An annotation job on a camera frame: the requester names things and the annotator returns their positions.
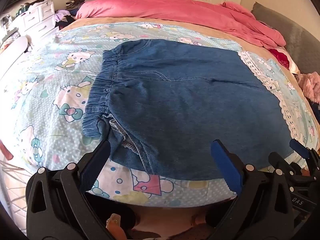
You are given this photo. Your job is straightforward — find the pink duvet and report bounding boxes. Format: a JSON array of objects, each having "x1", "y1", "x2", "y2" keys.
[{"x1": 75, "y1": 0, "x2": 287, "y2": 50}]

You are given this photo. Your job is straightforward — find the orange translucent object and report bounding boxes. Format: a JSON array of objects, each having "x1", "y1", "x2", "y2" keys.
[{"x1": 106, "y1": 214, "x2": 126, "y2": 240}]

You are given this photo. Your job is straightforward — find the grey padded headboard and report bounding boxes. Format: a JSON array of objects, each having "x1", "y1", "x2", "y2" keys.
[{"x1": 251, "y1": 2, "x2": 320, "y2": 75}]

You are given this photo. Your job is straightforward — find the blue denim pants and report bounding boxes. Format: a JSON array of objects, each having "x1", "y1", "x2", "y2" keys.
[{"x1": 82, "y1": 39, "x2": 294, "y2": 180}]

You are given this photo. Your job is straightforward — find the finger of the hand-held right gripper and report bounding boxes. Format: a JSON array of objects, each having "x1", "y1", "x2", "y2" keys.
[
  {"x1": 268, "y1": 151, "x2": 310, "y2": 180},
  {"x1": 289, "y1": 139, "x2": 320, "y2": 178}
]

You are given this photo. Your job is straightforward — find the dark patterned clothes pile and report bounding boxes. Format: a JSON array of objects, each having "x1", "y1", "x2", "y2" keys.
[{"x1": 65, "y1": 0, "x2": 85, "y2": 9}]

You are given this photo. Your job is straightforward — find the red cloth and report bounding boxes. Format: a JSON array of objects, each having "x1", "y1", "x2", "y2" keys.
[{"x1": 269, "y1": 47, "x2": 290, "y2": 71}]

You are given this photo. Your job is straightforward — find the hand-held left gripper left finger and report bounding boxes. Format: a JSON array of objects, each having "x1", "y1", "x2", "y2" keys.
[{"x1": 26, "y1": 140, "x2": 118, "y2": 240}]

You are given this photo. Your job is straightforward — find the cream cloth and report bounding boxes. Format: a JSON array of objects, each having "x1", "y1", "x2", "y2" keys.
[{"x1": 287, "y1": 57, "x2": 301, "y2": 75}]

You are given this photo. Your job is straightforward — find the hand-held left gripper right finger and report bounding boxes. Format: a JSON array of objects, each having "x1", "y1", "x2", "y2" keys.
[{"x1": 207, "y1": 139, "x2": 295, "y2": 240}]

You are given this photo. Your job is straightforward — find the wire drying rack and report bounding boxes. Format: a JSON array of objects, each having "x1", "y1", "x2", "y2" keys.
[{"x1": 0, "y1": 159, "x2": 42, "y2": 207}]

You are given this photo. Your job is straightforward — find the purple cloth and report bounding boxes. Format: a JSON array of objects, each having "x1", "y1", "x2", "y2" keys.
[{"x1": 54, "y1": 10, "x2": 71, "y2": 23}]

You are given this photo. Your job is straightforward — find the white drawer chest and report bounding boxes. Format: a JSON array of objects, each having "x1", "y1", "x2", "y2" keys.
[{"x1": 11, "y1": 0, "x2": 60, "y2": 39}]

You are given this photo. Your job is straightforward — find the pink fluffy cloth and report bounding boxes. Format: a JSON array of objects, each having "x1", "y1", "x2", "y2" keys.
[{"x1": 297, "y1": 72, "x2": 320, "y2": 100}]

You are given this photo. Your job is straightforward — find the white oval board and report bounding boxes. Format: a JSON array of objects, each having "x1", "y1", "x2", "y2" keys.
[{"x1": 0, "y1": 35, "x2": 28, "y2": 55}]

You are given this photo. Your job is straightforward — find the cartoon cat printed blanket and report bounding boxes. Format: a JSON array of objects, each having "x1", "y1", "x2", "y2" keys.
[{"x1": 10, "y1": 22, "x2": 318, "y2": 207}]

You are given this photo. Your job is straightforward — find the red object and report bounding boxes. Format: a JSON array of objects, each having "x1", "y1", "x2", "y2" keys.
[{"x1": 0, "y1": 140, "x2": 14, "y2": 160}]

